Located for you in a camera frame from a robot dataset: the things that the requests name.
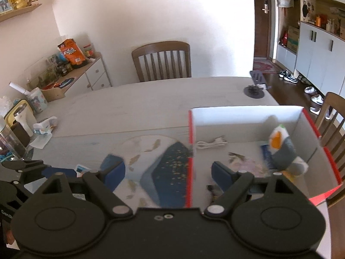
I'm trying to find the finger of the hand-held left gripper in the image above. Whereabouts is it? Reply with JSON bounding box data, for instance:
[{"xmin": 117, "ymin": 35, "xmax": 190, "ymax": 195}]
[
  {"xmin": 19, "ymin": 167, "xmax": 77, "ymax": 193},
  {"xmin": 1, "ymin": 160, "xmax": 52, "ymax": 173}
]

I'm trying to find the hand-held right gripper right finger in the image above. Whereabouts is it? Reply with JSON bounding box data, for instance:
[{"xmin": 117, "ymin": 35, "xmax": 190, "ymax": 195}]
[{"xmin": 204, "ymin": 161, "xmax": 305, "ymax": 218}]

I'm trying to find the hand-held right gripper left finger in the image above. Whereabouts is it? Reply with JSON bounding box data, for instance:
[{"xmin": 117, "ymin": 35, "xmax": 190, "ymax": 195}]
[{"xmin": 40, "ymin": 154, "xmax": 134, "ymax": 218}]

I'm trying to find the black snack packet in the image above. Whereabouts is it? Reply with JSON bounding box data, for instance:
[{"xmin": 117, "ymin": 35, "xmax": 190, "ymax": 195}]
[{"xmin": 207, "ymin": 185, "xmax": 224, "ymax": 203}]

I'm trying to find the light blue milk carton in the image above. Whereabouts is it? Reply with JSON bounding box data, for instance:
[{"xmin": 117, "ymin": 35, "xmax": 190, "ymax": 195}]
[{"xmin": 75, "ymin": 164, "xmax": 101, "ymax": 178}]

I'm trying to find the pink packet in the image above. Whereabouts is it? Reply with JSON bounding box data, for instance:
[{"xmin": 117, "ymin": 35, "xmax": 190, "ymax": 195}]
[{"xmin": 229, "ymin": 158, "xmax": 270, "ymax": 178}]

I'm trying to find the white cable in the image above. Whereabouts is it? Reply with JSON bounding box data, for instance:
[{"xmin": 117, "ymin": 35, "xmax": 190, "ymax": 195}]
[{"xmin": 195, "ymin": 137, "xmax": 228, "ymax": 149}]

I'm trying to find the blue snack packet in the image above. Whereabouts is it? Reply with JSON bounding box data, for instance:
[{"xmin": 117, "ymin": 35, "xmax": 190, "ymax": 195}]
[{"xmin": 260, "ymin": 144, "xmax": 275, "ymax": 169}]

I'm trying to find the red cardboard box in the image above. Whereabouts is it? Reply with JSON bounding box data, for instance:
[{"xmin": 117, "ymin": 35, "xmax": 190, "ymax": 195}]
[{"xmin": 186, "ymin": 106, "xmax": 344, "ymax": 208}]

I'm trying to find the glass jar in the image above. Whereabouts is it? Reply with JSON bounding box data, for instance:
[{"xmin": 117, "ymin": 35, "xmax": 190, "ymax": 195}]
[{"xmin": 0, "ymin": 124, "xmax": 30, "ymax": 160}]

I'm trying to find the white paper napkin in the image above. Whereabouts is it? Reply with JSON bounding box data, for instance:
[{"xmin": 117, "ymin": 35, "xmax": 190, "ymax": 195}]
[{"xmin": 28, "ymin": 133, "xmax": 53, "ymax": 149}]

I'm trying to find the white printed plastic bag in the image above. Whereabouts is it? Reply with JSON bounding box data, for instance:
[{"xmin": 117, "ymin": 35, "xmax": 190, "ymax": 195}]
[{"xmin": 32, "ymin": 117, "xmax": 58, "ymax": 135}]

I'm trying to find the white tumbler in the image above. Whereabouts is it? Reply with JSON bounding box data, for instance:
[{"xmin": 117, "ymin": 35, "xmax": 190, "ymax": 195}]
[{"xmin": 12, "ymin": 110, "xmax": 37, "ymax": 137}]

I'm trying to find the yellow container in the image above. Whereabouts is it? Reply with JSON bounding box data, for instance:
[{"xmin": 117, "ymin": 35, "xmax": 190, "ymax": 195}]
[{"xmin": 4, "ymin": 99, "xmax": 30, "ymax": 130}]

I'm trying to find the printed paper cup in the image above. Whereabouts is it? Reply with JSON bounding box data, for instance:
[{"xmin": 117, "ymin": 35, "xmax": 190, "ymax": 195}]
[{"xmin": 27, "ymin": 88, "xmax": 48, "ymax": 113}]

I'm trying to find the shallow cardboard tray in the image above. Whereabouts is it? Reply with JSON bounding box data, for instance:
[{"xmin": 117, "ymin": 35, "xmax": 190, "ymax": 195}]
[{"xmin": 40, "ymin": 85, "xmax": 66, "ymax": 101}]

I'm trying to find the rolled white paper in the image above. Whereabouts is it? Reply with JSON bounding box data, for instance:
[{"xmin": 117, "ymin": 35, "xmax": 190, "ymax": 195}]
[{"xmin": 9, "ymin": 81, "xmax": 29, "ymax": 95}]

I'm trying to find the round dark mat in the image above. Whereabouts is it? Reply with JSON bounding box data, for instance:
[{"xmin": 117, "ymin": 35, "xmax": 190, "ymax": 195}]
[{"xmin": 55, "ymin": 77, "xmax": 77, "ymax": 89}]

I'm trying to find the clear plastic box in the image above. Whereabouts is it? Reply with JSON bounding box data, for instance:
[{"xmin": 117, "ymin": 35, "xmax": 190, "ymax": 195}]
[{"xmin": 23, "ymin": 57, "xmax": 58, "ymax": 87}]

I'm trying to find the white side cabinet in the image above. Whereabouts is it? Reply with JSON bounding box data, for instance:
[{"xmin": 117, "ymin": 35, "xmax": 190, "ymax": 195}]
[{"xmin": 40, "ymin": 52, "xmax": 112, "ymax": 101}]

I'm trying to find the grey phone stand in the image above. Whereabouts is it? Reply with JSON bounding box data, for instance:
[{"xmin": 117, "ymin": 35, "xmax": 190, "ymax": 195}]
[{"xmin": 249, "ymin": 70, "xmax": 267, "ymax": 89}]

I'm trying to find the red floor rug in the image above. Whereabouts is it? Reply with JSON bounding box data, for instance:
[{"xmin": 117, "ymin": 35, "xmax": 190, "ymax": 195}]
[{"xmin": 253, "ymin": 59, "xmax": 281, "ymax": 74}]

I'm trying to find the orange snack bag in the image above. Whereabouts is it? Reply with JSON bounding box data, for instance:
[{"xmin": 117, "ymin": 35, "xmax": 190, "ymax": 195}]
[{"xmin": 57, "ymin": 38, "xmax": 86, "ymax": 69}]

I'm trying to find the brown wooden chair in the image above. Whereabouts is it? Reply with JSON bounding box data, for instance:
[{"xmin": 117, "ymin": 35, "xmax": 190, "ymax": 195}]
[
  {"xmin": 132, "ymin": 41, "xmax": 192, "ymax": 83},
  {"xmin": 314, "ymin": 92, "xmax": 345, "ymax": 208}
]

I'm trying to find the dark brown door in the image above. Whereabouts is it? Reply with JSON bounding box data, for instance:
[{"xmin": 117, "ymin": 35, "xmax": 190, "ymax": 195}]
[{"xmin": 252, "ymin": 0, "xmax": 278, "ymax": 60}]

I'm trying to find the brown cardboard carton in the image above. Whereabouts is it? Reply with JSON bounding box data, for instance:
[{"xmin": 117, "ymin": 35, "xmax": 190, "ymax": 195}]
[{"xmin": 286, "ymin": 25, "xmax": 300, "ymax": 53}]

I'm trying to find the grey white wall cabinet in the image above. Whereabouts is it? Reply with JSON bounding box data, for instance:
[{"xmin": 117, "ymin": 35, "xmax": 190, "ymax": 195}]
[{"xmin": 275, "ymin": 0, "xmax": 345, "ymax": 98}]

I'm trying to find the wooden wall shelf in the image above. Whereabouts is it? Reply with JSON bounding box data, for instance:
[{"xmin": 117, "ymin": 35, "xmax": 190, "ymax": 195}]
[{"xmin": 0, "ymin": 3, "xmax": 43, "ymax": 22}]

